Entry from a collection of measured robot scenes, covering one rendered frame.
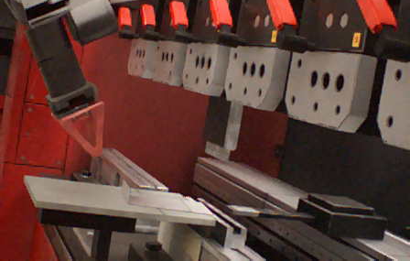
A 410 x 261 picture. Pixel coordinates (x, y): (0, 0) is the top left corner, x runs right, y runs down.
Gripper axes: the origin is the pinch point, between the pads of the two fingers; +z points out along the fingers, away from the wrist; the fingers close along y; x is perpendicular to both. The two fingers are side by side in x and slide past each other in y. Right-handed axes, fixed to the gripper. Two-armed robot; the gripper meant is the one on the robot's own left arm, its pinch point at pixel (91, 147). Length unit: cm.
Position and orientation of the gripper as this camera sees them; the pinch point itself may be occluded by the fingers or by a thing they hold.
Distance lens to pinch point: 109.8
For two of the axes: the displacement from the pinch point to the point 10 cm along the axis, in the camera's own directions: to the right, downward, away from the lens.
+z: 3.4, 9.1, 2.3
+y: -3.2, -1.1, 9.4
